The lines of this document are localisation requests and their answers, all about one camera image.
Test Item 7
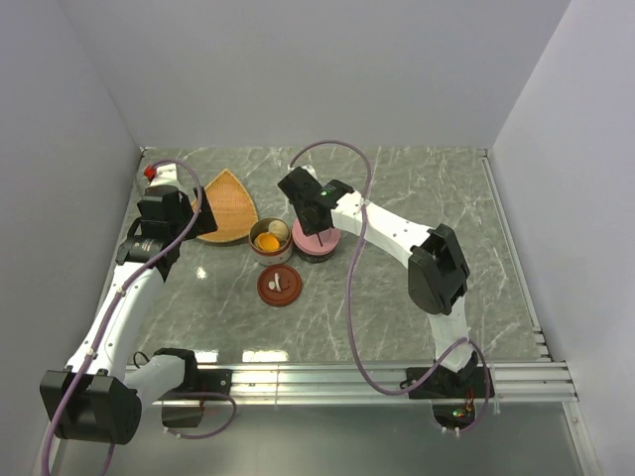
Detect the pink round lid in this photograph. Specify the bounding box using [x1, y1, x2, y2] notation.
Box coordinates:
[292, 219, 340, 256]

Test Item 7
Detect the dark steel lunch tin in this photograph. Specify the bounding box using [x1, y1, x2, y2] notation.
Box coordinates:
[295, 247, 335, 264]

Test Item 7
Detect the orange egg tart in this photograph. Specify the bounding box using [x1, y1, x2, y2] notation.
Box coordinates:
[255, 232, 281, 253]

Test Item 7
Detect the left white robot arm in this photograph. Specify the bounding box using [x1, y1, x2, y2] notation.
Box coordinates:
[40, 185, 217, 445]

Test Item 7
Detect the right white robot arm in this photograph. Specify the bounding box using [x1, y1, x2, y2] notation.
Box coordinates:
[278, 167, 477, 397]

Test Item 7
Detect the white steel lunch tin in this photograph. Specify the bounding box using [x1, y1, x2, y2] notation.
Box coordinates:
[249, 218, 293, 266]

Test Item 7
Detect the woven bamboo tray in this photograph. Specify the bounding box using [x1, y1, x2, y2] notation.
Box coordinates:
[198, 169, 259, 244]

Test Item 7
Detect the brown round lid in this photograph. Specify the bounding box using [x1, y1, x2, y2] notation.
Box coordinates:
[257, 265, 303, 307]

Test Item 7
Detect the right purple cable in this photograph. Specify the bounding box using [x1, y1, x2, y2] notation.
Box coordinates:
[288, 140, 493, 435]

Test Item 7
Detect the purple cable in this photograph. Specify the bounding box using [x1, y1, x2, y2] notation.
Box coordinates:
[42, 159, 238, 476]
[288, 140, 493, 435]

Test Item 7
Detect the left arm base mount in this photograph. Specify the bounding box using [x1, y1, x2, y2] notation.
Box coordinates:
[139, 368, 237, 440]

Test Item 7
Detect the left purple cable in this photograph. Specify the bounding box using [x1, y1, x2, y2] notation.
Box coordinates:
[42, 159, 238, 476]

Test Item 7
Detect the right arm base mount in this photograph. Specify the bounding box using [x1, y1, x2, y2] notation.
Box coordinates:
[407, 365, 495, 436]

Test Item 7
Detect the aluminium rail frame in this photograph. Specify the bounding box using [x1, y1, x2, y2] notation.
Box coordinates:
[32, 360, 601, 476]

